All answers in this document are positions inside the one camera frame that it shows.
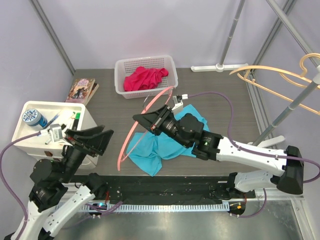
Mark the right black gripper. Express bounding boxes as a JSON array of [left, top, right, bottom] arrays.
[[133, 104, 191, 148]]

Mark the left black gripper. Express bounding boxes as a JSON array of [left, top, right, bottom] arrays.
[[59, 124, 115, 182]]

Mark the blue t shirt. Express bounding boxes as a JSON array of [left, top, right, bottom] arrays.
[[125, 104, 211, 177]]

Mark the pink t shirt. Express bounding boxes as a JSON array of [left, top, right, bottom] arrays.
[[123, 66, 169, 92]]

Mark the wooden hanger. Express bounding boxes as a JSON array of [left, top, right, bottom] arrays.
[[229, 52, 320, 113]]

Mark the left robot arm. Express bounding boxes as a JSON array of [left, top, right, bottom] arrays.
[[0, 125, 114, 240]]

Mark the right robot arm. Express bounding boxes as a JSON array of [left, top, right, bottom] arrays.
[[133, 105, 304, 198]]

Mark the black green marker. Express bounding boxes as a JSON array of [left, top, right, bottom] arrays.
[[71, 112, 81, 131]]

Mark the white plastic basket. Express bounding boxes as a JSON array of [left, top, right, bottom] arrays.
[[114, 55, 178, 99]]

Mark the blue pen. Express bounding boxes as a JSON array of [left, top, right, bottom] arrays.
[[42, 113, 60, 130]]

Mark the illustrated book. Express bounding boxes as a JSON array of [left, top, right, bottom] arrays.
[[65, 78, 99, 106]]

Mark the white drawer organizer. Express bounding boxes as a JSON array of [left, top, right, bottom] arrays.
[[12, 101, 97, 160]]

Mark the grey clothes rack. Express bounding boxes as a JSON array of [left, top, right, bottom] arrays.
[[190, 0, 320, 148]]

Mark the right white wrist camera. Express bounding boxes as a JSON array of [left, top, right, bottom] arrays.
[[172, 94, 188, 115]]

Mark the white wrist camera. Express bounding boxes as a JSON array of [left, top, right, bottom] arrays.
[[39, 124, 66, 145], [172, 94, 188, 115]]

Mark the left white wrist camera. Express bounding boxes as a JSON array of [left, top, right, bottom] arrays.
[[39, 124, 66, 145]]

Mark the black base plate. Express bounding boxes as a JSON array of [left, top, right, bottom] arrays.
[[64, 174, 256, 205]]

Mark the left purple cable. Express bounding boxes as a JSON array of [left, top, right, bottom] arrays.
[[0, 131, 123, 240]]

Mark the white slotted cable duct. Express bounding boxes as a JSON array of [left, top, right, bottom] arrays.
[[82, 202, 230, 213]]

